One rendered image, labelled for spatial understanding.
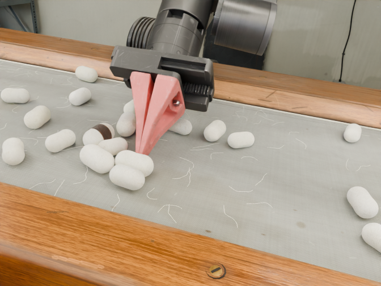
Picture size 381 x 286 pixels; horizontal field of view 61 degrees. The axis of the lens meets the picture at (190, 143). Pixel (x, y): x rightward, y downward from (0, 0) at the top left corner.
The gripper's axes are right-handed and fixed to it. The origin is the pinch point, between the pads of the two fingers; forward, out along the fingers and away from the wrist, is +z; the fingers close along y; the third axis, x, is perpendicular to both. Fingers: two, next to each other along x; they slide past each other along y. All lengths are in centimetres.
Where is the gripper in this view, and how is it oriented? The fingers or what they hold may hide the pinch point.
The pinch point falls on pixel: (142, 149)
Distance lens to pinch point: 32.2
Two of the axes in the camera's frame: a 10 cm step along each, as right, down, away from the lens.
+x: 1.0, 3.4, 9.3
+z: -2.4, 9.2, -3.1
